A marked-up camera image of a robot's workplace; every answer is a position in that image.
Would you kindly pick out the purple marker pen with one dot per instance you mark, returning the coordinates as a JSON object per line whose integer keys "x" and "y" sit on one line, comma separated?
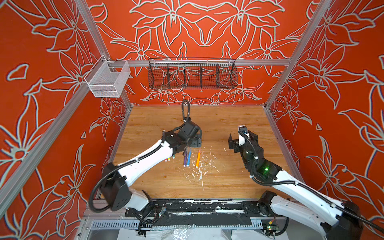
{"x": 185, "y": 155}

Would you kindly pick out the black wire basket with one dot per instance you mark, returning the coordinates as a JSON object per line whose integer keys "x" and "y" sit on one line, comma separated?
{"x": 192, "y": 74}

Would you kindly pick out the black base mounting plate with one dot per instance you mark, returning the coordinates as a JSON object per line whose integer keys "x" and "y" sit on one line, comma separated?
{"x": 212, "y": 211}

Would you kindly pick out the orange marker pen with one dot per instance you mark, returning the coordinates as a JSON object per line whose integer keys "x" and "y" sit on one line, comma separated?
{"x": 198, "y": 158}

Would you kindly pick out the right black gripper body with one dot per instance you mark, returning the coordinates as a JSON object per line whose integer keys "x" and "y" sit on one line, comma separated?
{"x": 242, "y": 149}

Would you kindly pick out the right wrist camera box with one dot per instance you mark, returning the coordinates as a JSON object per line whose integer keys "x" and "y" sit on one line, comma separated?
{"x": 243, "y": 134}

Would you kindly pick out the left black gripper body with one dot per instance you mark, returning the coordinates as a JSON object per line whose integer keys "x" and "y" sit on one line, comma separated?
{"x": 195, "y": 141}

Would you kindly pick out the white mesh basket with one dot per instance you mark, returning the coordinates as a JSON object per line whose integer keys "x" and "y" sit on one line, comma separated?
{"x": 107, "y": 79}

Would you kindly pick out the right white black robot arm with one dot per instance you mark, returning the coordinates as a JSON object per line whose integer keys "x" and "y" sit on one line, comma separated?
{"x": 333, "y": 219}

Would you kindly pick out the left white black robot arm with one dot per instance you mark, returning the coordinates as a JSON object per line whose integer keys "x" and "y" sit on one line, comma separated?
{"x": 116, "y": 181}

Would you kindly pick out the small green circuit board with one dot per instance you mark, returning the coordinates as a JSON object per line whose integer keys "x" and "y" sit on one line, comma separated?
{"x": 270, "y": 228}

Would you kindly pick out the white slotted cable duct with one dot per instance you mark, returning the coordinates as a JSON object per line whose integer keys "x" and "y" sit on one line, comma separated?
{"x": 133, "y": 224}

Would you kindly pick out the blue marker pen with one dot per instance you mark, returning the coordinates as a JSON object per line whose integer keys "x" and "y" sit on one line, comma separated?
{"x": 189, "y": 157}

